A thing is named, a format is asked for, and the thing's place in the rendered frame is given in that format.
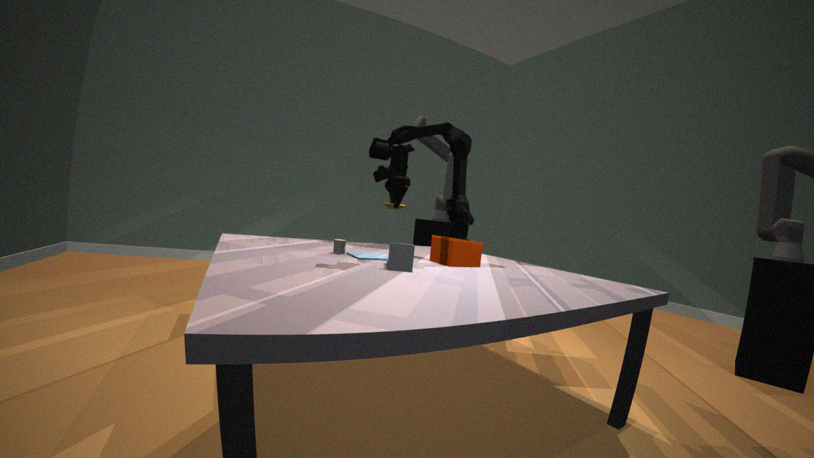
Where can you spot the white dish rack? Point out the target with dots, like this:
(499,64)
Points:
(400,257)

